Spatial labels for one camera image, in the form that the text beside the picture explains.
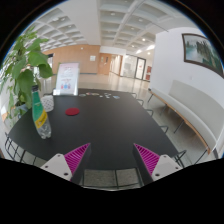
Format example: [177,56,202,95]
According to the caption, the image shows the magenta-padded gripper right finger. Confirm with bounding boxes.
[132,143,184,186]

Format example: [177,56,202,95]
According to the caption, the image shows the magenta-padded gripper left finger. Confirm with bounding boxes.
[40,142,92,186]

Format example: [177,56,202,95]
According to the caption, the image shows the green plastic drink bottle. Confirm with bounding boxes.
[31,85,53,140]

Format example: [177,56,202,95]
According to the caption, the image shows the flat round red coaster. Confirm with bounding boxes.
[64,107,81,117]

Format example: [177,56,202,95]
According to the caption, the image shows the white dotted cup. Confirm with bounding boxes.
[40,94,55,113]

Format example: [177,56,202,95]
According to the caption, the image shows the long white bench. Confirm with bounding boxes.
[147,79,224,156]

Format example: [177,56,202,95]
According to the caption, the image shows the white standing sign display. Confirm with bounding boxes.
[53,62,80,97]

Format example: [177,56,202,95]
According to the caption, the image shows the dark-framed glass door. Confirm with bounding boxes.
[134,57,147,81]

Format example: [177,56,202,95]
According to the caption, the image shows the green leafy potted plant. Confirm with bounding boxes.
[0,28,54,131]

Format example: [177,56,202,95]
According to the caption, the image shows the ceiling lights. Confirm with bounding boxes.
[49,11,158,56]

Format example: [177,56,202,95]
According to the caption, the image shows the dark-framed landscape picture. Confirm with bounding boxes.
[181,33,224,78]

